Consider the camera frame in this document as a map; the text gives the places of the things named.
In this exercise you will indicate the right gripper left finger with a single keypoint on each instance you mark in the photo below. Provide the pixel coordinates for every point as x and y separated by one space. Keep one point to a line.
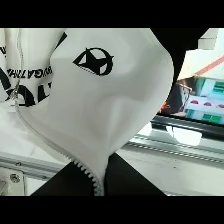
63 183

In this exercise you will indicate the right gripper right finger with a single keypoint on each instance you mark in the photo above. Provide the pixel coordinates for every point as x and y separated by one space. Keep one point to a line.
126 180

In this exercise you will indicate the white zip jacket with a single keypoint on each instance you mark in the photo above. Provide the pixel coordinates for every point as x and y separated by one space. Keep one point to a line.
106 110

